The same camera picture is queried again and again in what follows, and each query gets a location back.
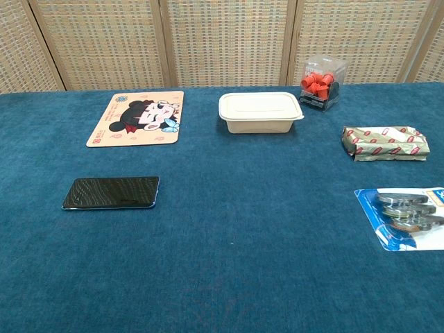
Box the beige lidded food container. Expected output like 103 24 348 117
218 92 305 135

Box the blue velvet tablecloth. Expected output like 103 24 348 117
0 81 444 333

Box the cartoon printed mouse pad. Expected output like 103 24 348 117
85 90 185 148

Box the black smartphone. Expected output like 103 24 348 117
61 176 160 211

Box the woven rattan folding screen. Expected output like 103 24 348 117
0 0 444 94

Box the clear box of orange plugs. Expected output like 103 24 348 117
298 54 349 113

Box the blue blister pack of batteries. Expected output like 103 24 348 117
353 187 444 252

